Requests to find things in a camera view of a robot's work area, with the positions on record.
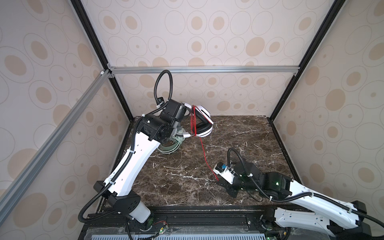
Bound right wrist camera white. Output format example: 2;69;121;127
214;162;235;185

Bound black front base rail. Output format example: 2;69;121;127
79;205;330;240

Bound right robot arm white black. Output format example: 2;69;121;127
213;148;384;240

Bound black corner frame post right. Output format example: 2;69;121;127
268;0;346;123

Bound mint green headphones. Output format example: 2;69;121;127
158;127;185;154

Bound black white headphones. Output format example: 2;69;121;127
183;103;214;138

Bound silver aluminium rail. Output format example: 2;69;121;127
110;65;300;75
1;69;112;224

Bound black corner frame post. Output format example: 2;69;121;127
268;0;346;123
70;0;134;122

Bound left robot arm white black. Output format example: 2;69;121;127
78;70;187;224

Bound silver aluminium rail left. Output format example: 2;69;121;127
1;69;112;224

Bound silver aluminium rail back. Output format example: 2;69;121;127
110;65;300;75

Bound black corner frame post left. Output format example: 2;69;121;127
70;0;134;122

